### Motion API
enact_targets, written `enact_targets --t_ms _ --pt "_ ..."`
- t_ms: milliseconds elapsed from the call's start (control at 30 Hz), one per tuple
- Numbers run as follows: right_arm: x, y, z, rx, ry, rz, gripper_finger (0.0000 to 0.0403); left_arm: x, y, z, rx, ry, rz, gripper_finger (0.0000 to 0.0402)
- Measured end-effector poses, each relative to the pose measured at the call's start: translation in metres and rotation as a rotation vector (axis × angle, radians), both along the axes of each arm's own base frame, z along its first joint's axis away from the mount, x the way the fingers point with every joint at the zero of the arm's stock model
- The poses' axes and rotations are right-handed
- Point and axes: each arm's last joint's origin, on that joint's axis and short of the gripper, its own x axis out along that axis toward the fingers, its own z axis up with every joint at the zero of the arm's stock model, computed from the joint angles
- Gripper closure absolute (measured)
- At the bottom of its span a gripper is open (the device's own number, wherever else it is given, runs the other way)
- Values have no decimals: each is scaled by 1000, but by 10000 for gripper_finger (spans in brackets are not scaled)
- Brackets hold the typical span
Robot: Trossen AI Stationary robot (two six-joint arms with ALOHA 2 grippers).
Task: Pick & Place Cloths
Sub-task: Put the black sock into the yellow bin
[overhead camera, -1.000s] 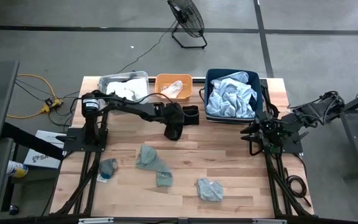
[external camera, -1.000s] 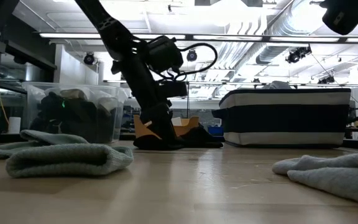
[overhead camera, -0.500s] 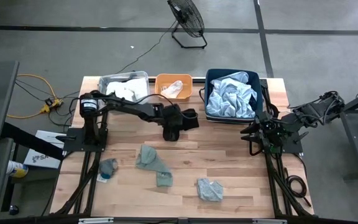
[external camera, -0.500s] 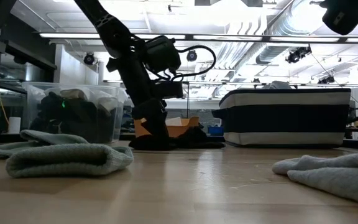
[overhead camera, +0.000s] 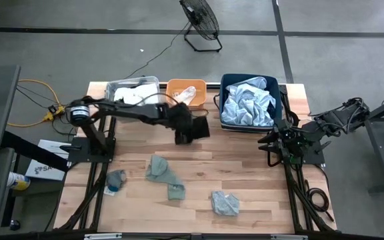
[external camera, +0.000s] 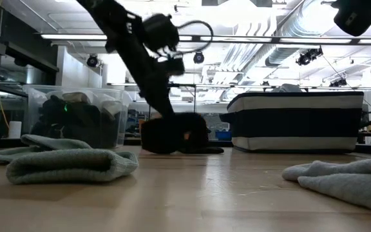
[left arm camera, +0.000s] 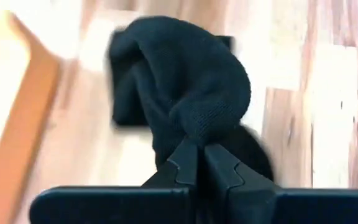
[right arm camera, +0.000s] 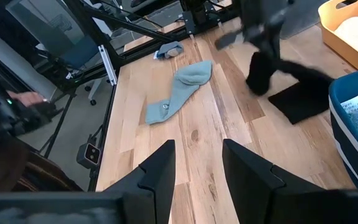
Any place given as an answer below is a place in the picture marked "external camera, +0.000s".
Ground overhead LED light bar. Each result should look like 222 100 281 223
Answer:
40 33 371 46

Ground dark storage shelf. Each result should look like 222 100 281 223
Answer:
0 0 60 142

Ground green knit sock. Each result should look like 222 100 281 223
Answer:
6 148 140 186
0 134 92 164

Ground black ceiling spotlight cluster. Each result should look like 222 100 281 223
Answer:
295 46 324 67

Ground clear plastic bin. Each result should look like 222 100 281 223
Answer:
23 84 133 150

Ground light grey sock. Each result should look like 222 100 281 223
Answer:
281 157 371 216

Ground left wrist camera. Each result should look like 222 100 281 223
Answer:
142 12 180 54

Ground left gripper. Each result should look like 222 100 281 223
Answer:
106 19 186 117

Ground black shorts with patterned waistband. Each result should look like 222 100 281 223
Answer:
30 95 73 148

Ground plain black garment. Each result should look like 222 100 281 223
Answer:
140 111 225 155

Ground white paper roll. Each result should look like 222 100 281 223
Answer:
8 121 23 139

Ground silver ventilation duct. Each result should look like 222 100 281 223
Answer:
224 0 334 68

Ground blue plastic crate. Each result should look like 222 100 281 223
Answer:
215 130 233 142

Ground navy white striped fabric bin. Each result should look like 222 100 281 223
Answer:
220 91 366 154

